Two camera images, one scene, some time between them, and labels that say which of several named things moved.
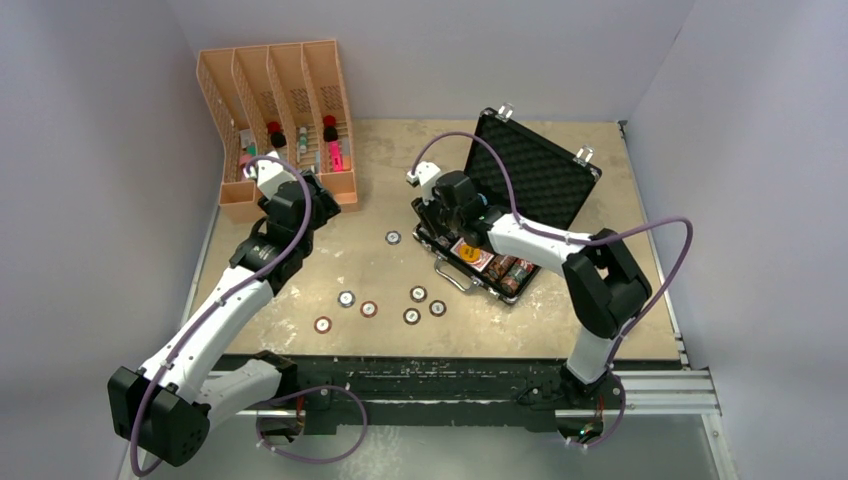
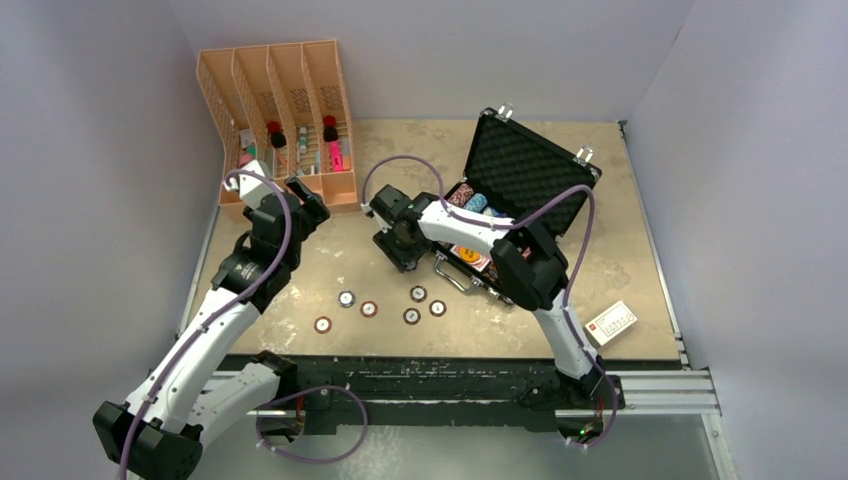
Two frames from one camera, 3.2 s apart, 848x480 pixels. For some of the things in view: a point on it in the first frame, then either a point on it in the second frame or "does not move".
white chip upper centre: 418,294 does not move
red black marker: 277,138 does not move
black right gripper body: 451,216 -> 413,244
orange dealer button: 469,253 does not move
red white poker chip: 322,324 does not move
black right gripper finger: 426,231 -> 395,251
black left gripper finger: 312,181 -> 305,196
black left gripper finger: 325,200 -> 308,208
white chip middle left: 346,299 does not move
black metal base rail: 524,393 does not move
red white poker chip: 368,309 does not move
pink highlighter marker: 337,160 does not move
